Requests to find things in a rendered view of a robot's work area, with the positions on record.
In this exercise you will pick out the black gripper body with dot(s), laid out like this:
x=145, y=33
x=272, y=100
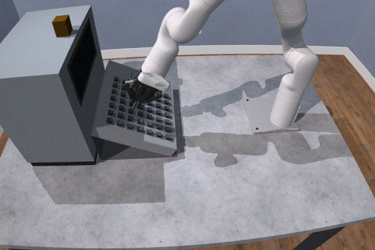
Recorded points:
x=137, y=83

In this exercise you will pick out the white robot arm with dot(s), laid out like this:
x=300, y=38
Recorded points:
x=179, y=28

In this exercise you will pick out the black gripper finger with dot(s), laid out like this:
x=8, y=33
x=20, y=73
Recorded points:
x=135, y=96
x=148, y=98

